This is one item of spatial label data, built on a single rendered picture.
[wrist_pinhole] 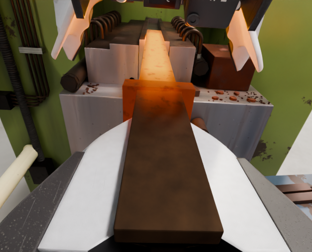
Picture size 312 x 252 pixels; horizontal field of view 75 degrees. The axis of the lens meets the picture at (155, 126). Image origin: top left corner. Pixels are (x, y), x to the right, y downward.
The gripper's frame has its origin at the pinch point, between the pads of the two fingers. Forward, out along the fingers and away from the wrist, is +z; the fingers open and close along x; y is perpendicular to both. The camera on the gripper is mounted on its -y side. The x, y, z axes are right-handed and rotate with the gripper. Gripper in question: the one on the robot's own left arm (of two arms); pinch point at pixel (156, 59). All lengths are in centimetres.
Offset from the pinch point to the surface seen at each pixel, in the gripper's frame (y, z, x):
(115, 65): -13.2, 14.8, -6.9
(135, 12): -58, 33, -7
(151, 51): -4.4, 3.0, -0.4
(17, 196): -4, 118, -75
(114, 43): -15.1, 11.4, -7.0
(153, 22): -50, 31, 0
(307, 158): -44, 141, 137
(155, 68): 1.4, -0.3, -0.1
